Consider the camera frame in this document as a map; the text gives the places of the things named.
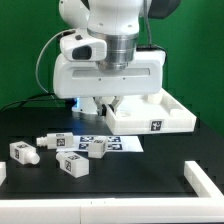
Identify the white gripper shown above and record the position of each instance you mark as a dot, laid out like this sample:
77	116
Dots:
84	79

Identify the white square table top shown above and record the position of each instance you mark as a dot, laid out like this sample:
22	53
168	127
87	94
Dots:
149	114

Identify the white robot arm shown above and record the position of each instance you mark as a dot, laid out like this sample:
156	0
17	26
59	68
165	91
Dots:
117	23

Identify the paper sheet with markers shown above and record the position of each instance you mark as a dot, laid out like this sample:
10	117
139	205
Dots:
114	144

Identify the white block left edge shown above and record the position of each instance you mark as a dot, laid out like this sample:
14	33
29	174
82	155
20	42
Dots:
2	172

